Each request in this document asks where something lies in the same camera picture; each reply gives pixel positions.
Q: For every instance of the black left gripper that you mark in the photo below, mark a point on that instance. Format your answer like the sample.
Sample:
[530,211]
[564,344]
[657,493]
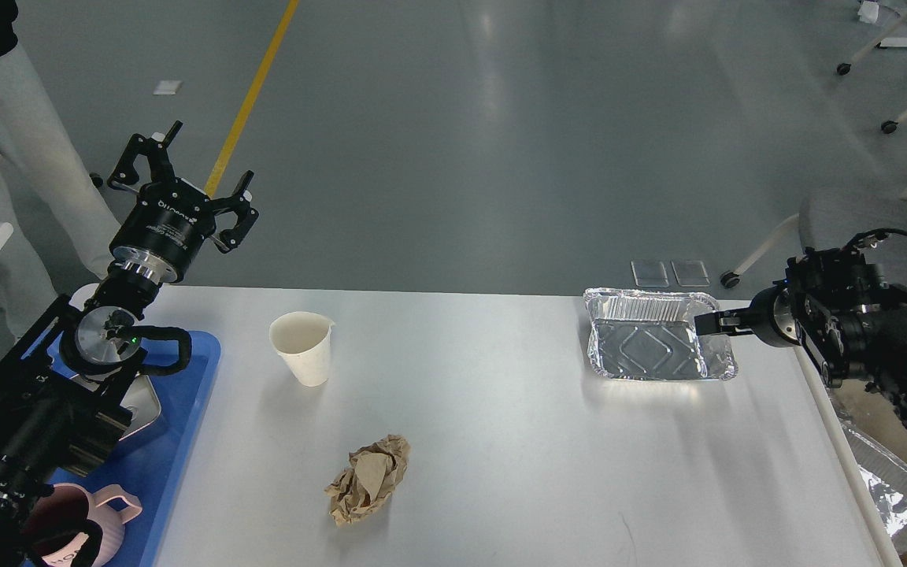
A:
[162,228]

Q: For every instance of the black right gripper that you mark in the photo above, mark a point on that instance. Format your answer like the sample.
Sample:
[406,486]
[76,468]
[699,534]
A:
[773,322]

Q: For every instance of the aluminium foil tray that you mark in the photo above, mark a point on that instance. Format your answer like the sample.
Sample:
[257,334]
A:
[650,336]

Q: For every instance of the white paper cup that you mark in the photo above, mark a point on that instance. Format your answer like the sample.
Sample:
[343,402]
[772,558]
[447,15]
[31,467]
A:
[303,340]

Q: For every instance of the steel rectangular container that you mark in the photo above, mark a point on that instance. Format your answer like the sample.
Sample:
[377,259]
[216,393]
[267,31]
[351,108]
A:
[143,402]

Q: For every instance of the brown paper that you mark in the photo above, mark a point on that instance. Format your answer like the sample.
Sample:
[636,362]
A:
[373,474]

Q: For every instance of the pink mug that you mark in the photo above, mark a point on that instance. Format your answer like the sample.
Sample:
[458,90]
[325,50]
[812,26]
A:
[99,520]

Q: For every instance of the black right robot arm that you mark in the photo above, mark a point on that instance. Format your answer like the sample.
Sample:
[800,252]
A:
[840,310]

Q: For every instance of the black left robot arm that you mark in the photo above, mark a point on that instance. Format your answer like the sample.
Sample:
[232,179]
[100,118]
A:
[63,383]

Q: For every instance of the floor outlet plate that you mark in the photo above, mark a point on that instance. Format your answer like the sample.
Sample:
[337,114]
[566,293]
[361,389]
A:
[691,274]
[650,274]

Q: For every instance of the grey office chair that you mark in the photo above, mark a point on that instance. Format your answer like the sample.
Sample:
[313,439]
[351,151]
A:
[828,218]

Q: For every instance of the white plastic bin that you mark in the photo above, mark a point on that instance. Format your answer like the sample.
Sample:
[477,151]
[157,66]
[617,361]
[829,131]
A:
[873,419]

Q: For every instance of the person in grey trousers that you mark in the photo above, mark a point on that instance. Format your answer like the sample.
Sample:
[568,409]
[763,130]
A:
[35,143]

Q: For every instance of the blue plastic tray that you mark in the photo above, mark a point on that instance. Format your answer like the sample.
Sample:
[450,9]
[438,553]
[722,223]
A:
[151,463]

